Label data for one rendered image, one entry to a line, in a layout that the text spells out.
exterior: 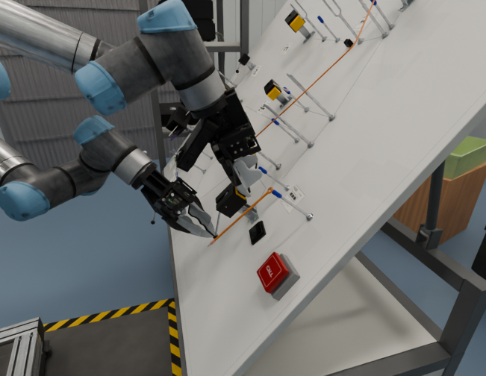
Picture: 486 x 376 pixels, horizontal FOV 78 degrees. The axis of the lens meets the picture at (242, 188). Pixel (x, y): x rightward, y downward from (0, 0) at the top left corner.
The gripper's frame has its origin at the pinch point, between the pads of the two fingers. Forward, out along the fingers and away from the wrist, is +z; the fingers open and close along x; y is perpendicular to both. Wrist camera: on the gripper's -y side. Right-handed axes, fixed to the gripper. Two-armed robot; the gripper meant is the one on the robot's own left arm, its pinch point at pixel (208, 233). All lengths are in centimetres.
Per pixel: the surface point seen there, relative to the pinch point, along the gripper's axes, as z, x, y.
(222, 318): 10.8, -13.1, 9.8
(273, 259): 7.4, -1.2, 22.7
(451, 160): 111, 157, -58
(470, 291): 47, 21, 26
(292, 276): 10.4, -2.2, 25.7
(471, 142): 137, 209, -74
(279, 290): 10.7, -4.9, 23.9
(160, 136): -36, 38, -79
